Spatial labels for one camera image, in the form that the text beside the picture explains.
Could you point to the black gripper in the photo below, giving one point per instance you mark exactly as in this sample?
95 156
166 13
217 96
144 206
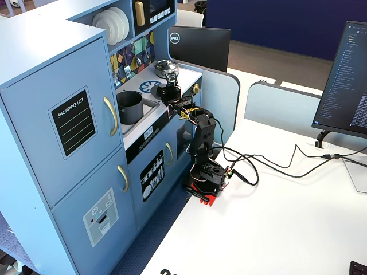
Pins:
164 91

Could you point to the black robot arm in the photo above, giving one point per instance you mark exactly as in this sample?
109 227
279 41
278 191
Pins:
205 129

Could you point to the silver pot with lid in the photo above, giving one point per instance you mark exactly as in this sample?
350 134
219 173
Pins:
162 67

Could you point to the gold stove knob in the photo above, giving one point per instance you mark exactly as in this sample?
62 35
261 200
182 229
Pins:
196 88

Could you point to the small silver toy spoon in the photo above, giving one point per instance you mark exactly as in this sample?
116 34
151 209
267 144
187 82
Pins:
147 54

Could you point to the silver toy ladle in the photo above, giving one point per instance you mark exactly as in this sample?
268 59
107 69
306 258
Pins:
138 61

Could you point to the dark gray pot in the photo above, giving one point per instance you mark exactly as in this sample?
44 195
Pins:
132 110

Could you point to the silver toy spatula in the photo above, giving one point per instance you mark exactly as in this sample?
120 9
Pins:
128 71

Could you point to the light blue desk divider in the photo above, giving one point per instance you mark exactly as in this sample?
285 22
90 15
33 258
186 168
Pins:
281 109
218 97

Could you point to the black Dell monitor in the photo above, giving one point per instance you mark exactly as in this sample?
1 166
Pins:
200 47

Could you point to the white chair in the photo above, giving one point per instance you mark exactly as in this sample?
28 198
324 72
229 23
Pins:
189 17

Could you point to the white plate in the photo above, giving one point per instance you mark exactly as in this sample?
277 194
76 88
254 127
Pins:
127 23
103 28
120 24

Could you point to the black waste bin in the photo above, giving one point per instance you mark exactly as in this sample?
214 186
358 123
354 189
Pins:
200 6

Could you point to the red base clamp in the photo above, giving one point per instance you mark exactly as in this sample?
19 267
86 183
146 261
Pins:
212 200

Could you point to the blue toy kitchen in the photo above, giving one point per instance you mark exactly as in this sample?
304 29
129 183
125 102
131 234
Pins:
43 86

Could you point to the monitor with lit screen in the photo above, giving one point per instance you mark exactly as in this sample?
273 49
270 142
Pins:
344 80

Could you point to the silver flat stand plate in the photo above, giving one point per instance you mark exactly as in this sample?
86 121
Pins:
357 177

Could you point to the black keyboard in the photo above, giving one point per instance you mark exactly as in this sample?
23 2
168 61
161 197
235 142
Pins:
359 269

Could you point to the small wrist camera board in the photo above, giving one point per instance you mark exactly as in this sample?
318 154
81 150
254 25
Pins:
171 76

